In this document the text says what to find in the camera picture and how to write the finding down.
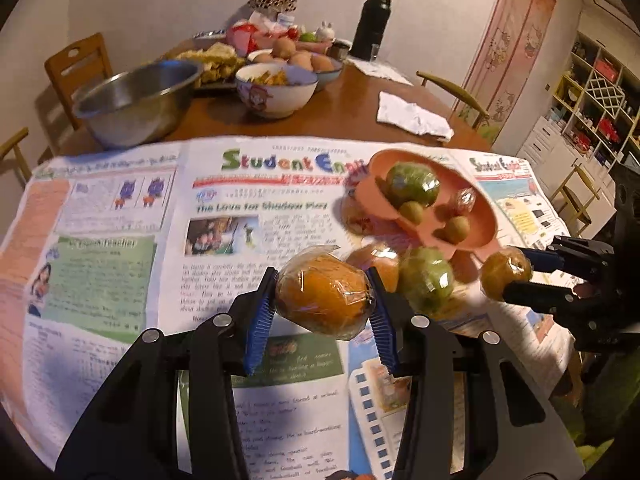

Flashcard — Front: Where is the large printed newspaper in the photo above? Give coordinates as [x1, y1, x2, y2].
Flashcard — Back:
[0, 137, 501, 480]

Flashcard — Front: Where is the crumpled white tissue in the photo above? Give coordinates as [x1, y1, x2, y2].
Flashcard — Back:
[376, 91, 455, 142]

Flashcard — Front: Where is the stainless steel bowl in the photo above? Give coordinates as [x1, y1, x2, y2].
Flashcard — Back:
[72, 59, 206, 150]

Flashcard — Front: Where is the red snack packet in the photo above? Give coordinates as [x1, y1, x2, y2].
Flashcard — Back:
[227, 22, 261, 51]

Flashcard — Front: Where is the pink cartoon door curtain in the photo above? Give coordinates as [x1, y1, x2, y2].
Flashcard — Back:
[450, 0, 557, 148]

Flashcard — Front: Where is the orange bear-shaped plastic plate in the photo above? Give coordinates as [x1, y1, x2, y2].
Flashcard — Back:
[350, 149, 501, 261]

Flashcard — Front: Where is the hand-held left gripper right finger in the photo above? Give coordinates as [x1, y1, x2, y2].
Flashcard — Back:
[366, 267, 586, 480]

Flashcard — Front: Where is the small round brown-green fruit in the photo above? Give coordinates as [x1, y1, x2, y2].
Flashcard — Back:
[442, 216, 471, 244]
[398, 201, 425, 225]

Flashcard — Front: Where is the white cube shelf unit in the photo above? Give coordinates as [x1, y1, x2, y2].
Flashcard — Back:
[547, 30, 640, 166]

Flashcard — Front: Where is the small green fruit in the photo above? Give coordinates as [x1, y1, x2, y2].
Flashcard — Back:
[397, 247, 456, 316]

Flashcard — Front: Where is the wooden chair with cutout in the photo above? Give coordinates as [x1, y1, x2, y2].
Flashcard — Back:
[44, 33, 115, 126]

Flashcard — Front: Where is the blue ceramic bowl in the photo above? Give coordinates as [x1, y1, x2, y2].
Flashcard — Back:
[247, 49, 344, 92]

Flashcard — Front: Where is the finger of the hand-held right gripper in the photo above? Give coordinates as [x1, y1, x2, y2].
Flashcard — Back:
[502, 280, 583, 318]
[525, 249, 567, 274]

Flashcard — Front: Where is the black thermos bottle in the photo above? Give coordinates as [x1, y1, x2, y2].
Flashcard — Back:
[351, 0, 392, 61]

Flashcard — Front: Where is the small printed newspaper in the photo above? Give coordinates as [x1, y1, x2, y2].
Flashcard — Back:
[450, 152, 576, 396]

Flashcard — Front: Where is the flat white paper sheet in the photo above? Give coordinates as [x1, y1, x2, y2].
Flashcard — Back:
[345, 56, 413, 86]

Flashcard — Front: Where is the large green fruit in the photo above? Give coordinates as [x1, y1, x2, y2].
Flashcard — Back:
[385, 161, 442, 208]

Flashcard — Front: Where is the cartoon print ceramic bowl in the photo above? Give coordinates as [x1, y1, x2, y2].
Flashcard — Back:
[235, 62, 319, 120]

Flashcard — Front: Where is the white drawer cabinet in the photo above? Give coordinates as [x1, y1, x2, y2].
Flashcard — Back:
[517, 115, 568, 181]

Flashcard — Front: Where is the small red fruit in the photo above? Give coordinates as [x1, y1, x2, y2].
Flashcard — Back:
[452, 187, 478, 216]

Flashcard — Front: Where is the bundle of paper straws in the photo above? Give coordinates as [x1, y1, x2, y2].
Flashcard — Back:
[248, 0, 296, 13]

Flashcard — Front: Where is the pink food container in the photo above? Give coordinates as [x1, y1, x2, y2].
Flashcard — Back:
[292, 35, 333, 53]

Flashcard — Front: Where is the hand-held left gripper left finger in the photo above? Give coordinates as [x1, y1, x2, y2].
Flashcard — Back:
[55, 266, 281, 480]

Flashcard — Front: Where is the tray of fried food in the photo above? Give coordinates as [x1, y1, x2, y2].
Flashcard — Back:
[172, 42, 238, 91]

